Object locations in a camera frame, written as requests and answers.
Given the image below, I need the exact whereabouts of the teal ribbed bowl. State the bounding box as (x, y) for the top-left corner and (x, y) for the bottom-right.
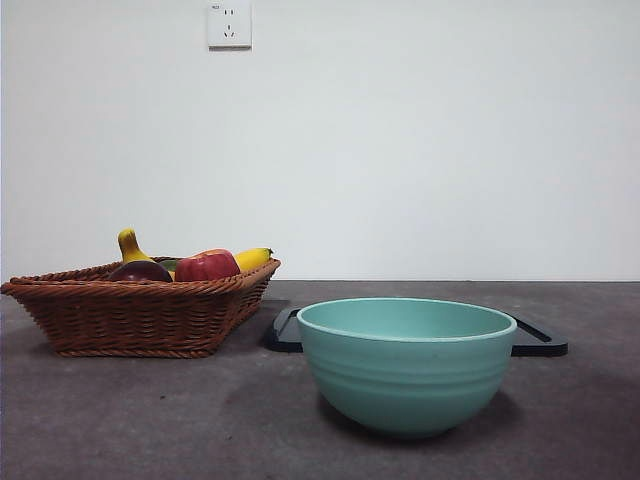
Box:
(296, 297), (518, 440)

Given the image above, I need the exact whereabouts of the dark red plum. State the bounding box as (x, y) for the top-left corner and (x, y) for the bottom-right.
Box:
(107, 259), (174, 284)

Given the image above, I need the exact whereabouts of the dark green rectangular tray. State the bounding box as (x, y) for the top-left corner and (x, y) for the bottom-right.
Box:
(263, 306), (570, 358)

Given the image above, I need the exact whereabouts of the red apple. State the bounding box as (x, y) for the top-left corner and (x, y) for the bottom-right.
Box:
(174, 248), (242, 283)

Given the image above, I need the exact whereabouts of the yellow banana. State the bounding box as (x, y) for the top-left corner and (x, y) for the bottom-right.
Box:
(118, 228), (275, 274)

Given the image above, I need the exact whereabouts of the brown wicker basket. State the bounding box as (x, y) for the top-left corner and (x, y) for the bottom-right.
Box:
(0, 257), (282, 359)

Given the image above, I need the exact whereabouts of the white wall socket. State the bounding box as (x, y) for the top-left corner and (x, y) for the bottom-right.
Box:
(208, 2), (252, 50)

